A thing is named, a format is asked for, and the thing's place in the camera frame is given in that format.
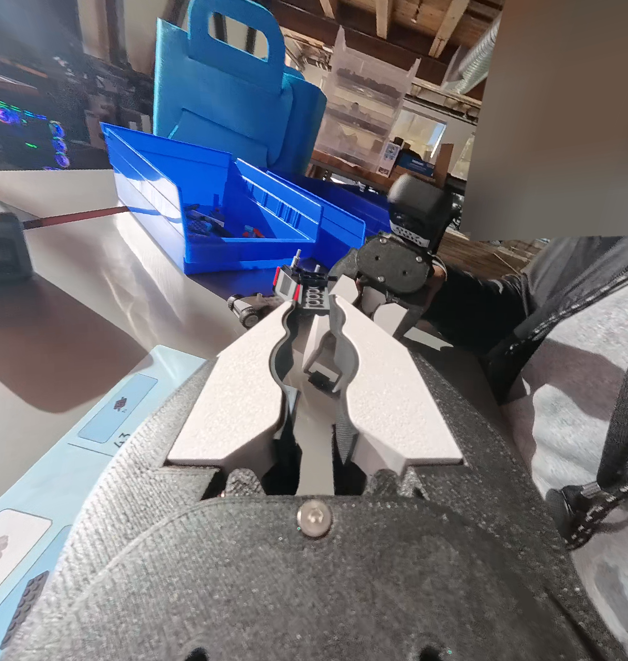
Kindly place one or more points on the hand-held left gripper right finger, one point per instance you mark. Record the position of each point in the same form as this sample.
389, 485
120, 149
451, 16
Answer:
402, 408

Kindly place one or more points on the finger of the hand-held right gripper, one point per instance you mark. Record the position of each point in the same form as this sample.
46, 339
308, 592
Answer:
348, 292
391, 317

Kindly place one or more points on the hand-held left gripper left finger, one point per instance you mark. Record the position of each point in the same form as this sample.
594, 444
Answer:
226, 408

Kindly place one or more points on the dark grey toy brick plate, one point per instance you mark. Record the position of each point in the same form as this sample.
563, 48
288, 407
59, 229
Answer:
314, 299

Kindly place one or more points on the red black toy brick truck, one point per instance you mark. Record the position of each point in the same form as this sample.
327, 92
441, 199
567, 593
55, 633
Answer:
287, 284

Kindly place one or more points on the small black toy brick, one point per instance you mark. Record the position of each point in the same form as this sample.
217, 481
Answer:
322, 380

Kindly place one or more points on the blue plastic bin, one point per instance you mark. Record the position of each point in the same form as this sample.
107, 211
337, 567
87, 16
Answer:
345, 237
231, 258

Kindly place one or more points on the person's right forearm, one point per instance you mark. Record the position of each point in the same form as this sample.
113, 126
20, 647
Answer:
479, 310

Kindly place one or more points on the grey desk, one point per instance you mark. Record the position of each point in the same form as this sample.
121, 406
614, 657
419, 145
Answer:
87, 310

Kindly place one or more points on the pile of loose toy bricks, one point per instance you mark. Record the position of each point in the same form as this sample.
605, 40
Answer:
205, 224

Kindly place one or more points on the clear plastic storage drawers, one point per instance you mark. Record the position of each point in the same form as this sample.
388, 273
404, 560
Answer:
365, 103

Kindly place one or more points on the light blue instruction booklet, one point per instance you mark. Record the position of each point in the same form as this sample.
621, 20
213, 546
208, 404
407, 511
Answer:
61, 465

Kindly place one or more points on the person's grey sweatshirt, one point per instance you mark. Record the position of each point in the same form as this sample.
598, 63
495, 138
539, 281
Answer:
577, 413

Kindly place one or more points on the blue felt carrier bag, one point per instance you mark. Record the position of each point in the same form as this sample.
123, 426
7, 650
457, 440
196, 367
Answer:
216, 103

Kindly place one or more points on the dark grey cube power station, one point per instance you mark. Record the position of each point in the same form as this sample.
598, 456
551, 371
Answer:
4, 242

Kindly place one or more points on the computer case with coloured lights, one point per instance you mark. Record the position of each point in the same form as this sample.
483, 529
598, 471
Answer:
30, 129

